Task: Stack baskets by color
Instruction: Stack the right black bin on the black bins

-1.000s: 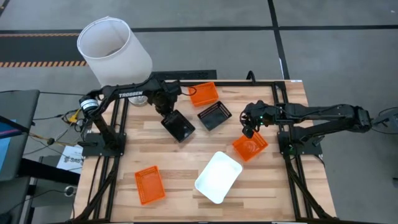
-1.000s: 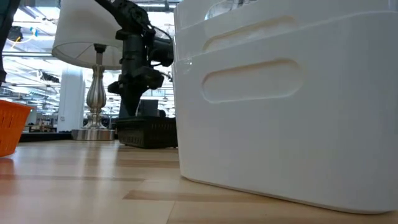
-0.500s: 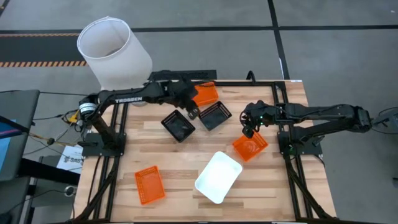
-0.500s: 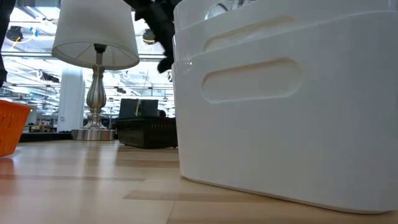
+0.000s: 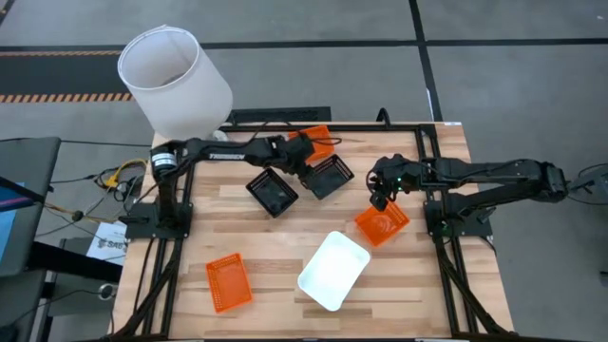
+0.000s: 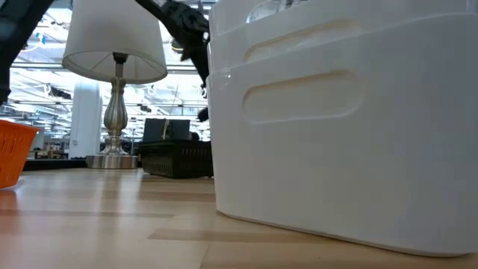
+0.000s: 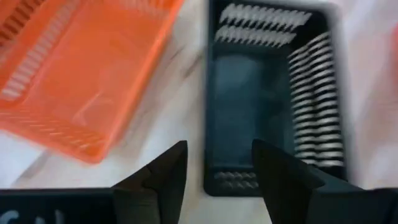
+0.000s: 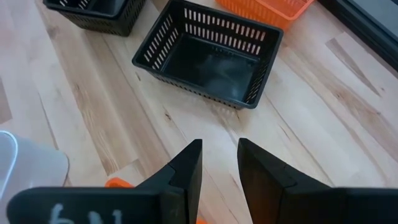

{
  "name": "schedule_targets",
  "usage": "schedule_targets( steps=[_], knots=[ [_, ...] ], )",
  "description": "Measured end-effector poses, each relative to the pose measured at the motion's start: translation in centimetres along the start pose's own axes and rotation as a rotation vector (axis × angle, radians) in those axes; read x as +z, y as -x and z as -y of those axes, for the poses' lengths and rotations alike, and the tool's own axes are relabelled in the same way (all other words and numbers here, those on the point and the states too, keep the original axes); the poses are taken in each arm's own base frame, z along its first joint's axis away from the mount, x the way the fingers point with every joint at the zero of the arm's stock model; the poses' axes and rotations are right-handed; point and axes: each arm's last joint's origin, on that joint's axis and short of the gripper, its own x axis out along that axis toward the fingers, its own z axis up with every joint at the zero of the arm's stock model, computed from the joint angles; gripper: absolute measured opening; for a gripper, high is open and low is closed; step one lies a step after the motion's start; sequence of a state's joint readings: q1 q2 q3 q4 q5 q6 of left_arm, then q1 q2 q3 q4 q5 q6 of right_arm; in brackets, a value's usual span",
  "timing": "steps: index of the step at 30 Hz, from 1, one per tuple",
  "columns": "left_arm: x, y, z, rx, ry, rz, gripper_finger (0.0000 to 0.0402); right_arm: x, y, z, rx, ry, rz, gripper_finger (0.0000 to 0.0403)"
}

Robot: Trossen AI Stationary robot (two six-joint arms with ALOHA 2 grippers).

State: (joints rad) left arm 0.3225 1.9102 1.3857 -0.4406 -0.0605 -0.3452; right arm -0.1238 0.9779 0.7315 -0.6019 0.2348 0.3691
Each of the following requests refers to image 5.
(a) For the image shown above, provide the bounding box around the yellow cable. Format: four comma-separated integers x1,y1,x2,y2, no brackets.
104,159,148,189

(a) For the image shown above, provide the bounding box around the blue screen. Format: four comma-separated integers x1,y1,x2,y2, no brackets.
0,182,25,263

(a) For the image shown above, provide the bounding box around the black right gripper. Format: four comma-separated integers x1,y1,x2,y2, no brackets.
366,153,422,213

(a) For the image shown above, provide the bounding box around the white plastic basket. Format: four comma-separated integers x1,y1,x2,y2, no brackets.
296,230,371,313

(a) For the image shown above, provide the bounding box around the orange plastic mesh basket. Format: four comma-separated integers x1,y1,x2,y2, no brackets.
204,252,254,314
353,199,411,248
287,124,336,166

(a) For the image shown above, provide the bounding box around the black plastic mesh basket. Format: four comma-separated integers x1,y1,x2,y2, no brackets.
302,154,355,201
245,166,300,219

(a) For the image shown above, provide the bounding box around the black cable bundle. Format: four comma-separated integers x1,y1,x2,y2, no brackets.
49,165,148,224

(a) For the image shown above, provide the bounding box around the black flat bar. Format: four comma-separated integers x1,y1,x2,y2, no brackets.
227,105,333,124

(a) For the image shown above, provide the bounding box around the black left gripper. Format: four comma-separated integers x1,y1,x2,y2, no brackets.
279,134,317,188

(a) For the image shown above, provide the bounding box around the white printed paper sheet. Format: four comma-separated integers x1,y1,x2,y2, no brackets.
85,220,129,267

